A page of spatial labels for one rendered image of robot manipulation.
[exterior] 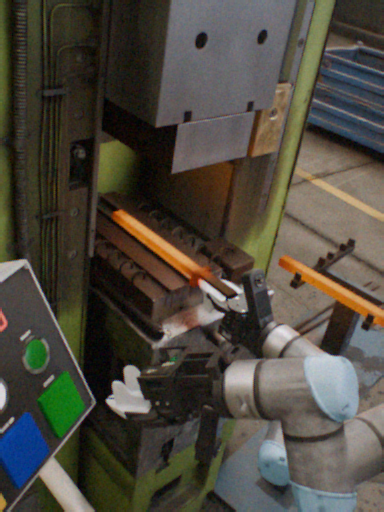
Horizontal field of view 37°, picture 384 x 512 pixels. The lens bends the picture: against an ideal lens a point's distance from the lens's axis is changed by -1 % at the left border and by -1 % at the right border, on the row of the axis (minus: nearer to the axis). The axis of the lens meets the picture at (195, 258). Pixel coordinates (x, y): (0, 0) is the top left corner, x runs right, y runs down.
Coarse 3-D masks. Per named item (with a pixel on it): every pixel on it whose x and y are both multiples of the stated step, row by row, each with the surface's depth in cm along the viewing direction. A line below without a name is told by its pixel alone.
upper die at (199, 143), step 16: (112, 112) 113; (128, 112) 110; (112, 128) 115; (128, 128) 111; (144, 128) 107; (160, 128) 104; (176, 128) 101; (192, 128) 103; (208, 128) 106; (224, 128) 109; (240, 128) 112; (128, 144) 112; (144, 144) 109; (160, 144) 105; (176, 144) 102; (192, 144) 105; (208, 144) 108; (224, 144) 111; (240, 144) 115; (160, 160) 107; (176, 160) 104; (192, 160) 107; (208, 160) 110; (224, 160) 114
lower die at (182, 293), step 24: (96, 216) 144; (144, 216) 147; (96, 240) 137; (120, 240) 137; (168, 240) 139; (96, 264) 134; (144, 264) 130; (168, 264) 130; (144, 288) 124; (168, 288) 124; (192, 288) 128; (168, 312) 127
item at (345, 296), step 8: (288, 256) 154; (280, 264) 153; (288, 264) 151; (296, 264) 151; (304, 272) 149; (312, 272) 149; (304, 280) 149; (312, 280) 148; (320, 280) 147; (328, 280) 147; (320, 288) 147; (328, 288) 145; (336, 288) 145; (344, 288) 145; (336, 296) 144; (344, 296) 142; (352, 296) 143; (352, 304) 142; (360, 304) 140; (368, 304) 141; (360, 312) 141; (368, 312) 139; (376, 312) 139; (376, 320) 138
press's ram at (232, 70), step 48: (144, 0) 90; (192, 0) 89; (240, 0) 96; (288, 0) 103; (144, 48) 94; (192, 48) 94; (240, 48) 101; (144, 96) 97; (192, 96) 99; (240, 96) 107
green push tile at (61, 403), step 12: (60, 384) 90; (72, 384) 93; (48, 396) 88; (60, 396) 90; (72, 396) 92; (48, 408) 88; (60, 408) 90; (72, 408) 92; (48, 420) 88; (60, 420) 89; (72, 420) 92; (60, 432) 89
